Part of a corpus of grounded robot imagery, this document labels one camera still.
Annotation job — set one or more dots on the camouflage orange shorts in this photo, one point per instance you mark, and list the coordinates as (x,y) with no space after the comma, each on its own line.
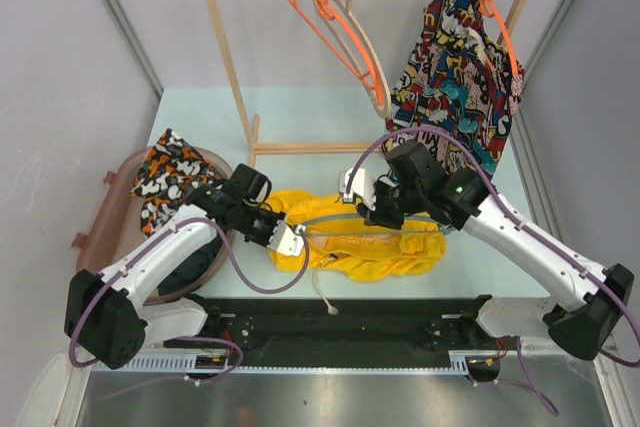
(170,172)

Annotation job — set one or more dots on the mint green hanger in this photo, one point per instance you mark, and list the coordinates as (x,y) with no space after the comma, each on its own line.
(446,230)

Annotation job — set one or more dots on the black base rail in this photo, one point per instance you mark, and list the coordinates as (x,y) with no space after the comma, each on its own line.
(405,330)

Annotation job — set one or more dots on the comic print shorts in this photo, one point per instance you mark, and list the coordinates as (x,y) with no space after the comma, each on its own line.
(458,79)

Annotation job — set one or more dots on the white cable duct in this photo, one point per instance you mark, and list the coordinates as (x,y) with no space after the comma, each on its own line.
(209,363)

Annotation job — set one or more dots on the dark navy garment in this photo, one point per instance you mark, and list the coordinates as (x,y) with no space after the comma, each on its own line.
(195,270)

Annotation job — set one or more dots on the beige wooden hanger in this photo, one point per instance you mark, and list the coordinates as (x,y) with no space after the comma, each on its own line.
(355,50)

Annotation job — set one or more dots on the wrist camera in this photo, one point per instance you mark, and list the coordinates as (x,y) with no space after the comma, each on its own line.
(357,185)
(287,240)

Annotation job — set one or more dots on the yellow shorts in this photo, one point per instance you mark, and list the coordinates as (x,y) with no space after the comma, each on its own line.
(362,253)

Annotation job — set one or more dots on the orange hanger left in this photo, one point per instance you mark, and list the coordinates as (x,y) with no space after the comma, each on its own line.
(307,12)

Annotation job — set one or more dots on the orange hanger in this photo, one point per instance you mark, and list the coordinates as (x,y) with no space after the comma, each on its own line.
(489,9)
(307,12)

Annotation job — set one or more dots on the orange hanger right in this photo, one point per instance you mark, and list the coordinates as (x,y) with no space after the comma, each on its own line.
(489,9)

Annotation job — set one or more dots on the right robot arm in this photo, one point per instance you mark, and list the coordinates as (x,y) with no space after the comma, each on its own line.
(586,299)

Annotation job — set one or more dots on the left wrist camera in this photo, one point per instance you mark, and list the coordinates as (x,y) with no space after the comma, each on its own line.
(287,240)

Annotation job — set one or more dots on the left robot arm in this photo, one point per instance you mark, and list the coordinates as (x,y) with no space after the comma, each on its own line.
(107,313)

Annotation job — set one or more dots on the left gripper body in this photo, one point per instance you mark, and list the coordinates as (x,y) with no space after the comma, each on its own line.
(258,224)

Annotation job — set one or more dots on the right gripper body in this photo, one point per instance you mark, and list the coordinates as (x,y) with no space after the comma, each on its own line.
(392,204)

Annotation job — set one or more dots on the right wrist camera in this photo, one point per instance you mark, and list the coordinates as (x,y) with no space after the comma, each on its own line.
(357,185)

